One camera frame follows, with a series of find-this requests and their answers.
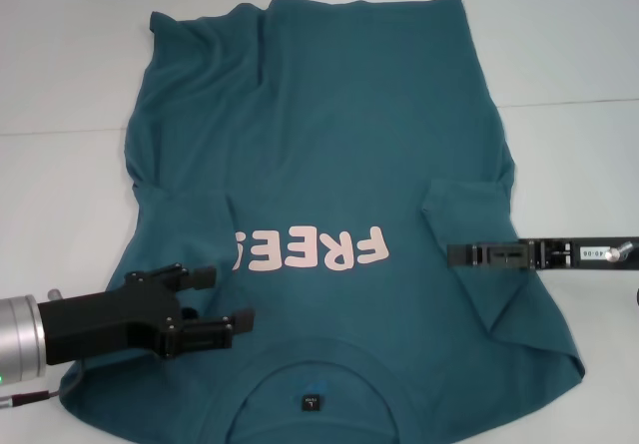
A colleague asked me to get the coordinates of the right gripper cable with plug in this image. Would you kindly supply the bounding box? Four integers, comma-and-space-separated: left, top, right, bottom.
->
606, 240, 636, 264

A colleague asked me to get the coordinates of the teal t-shirt with pink print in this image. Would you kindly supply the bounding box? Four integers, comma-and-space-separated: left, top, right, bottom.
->
58, 0, 586, 444

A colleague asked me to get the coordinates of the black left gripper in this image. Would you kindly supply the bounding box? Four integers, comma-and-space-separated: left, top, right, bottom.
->
38, 262, 257, 366

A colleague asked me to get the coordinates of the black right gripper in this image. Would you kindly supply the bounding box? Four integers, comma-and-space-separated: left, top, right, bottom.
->
447, 236, 639, 271

